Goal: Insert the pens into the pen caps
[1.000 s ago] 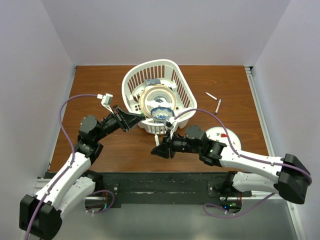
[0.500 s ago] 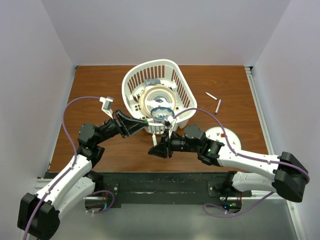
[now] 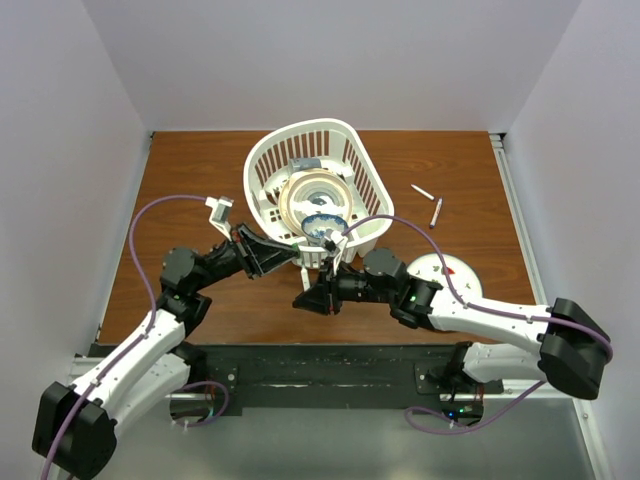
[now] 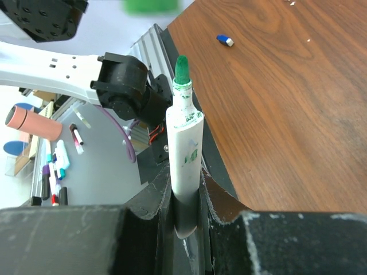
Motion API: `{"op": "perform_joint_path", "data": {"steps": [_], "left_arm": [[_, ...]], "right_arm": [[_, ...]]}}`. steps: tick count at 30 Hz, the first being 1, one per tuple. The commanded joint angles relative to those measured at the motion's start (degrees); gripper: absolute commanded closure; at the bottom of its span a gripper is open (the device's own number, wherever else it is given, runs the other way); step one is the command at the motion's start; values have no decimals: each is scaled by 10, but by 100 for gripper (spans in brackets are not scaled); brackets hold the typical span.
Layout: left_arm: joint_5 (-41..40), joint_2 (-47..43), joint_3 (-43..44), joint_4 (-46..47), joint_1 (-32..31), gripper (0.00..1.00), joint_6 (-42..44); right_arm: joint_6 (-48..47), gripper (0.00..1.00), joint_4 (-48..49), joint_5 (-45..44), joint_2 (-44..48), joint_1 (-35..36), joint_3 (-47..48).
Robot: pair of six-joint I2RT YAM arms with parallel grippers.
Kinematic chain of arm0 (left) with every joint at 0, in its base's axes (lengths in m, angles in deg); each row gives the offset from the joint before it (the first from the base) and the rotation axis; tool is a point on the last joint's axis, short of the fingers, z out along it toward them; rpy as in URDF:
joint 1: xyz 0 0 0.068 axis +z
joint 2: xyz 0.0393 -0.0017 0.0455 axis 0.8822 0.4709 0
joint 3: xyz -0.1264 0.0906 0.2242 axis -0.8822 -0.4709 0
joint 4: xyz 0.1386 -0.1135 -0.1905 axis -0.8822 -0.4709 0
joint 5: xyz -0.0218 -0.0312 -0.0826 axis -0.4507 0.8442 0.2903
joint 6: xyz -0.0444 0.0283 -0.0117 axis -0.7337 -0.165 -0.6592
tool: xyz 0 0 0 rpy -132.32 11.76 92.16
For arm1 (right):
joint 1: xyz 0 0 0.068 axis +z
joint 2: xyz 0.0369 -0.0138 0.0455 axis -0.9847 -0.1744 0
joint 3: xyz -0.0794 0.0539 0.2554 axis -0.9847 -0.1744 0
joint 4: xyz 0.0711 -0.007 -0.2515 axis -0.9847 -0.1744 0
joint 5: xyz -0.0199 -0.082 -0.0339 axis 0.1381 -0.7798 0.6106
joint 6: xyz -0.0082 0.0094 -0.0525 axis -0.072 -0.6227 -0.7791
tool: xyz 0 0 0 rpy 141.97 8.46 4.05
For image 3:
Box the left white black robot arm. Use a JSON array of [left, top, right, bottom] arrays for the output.
[[32, 224, 299, 479]]

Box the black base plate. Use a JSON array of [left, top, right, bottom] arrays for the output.
[[149, 342, 504, 416]]

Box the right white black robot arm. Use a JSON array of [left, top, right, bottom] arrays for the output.
[[293, 249, 612, 400]]

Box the small white pen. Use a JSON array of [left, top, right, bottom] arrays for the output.
[[410, 184, 435, 201]]

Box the watermelon pattern plate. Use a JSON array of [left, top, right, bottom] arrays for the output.
[[407, 253, 483, 297]]

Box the grey object in basket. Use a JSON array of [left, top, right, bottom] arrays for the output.
[[288, 157, 322, 174]]

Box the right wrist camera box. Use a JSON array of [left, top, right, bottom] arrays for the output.
[[322, 229, 348, 275]]

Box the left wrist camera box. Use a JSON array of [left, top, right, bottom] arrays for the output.
[[205, 196, 234, 239]]

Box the blue white patterned bowl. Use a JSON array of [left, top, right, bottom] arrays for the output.
[[300, 213, 348, 246]]

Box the aluminium rail frame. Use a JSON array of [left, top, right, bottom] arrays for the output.
[[488, 133, 547, 303]]

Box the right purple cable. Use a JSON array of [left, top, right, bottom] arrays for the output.
[[342, 215, 614, 436]]

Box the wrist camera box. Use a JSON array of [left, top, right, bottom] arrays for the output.
[[205, 196, 234, 239], [322, 229, 348, 275]]

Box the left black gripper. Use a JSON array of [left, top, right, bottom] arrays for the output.
[[192, 222, 299, 292]]

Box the white marker pen blue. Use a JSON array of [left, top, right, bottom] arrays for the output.
[[429, 197, 444, 229]]

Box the white marker pen green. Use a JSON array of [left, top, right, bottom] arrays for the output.
[[300, 267, 310, 291]]

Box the tan rimmed plate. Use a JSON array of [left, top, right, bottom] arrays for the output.
[[278, 169, 354, 235]]

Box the white plastic dish basket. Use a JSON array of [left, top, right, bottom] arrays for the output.
[[243, 118, 395, 269]]

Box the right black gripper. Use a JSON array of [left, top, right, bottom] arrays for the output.
[[293, 257, 394, 316]]

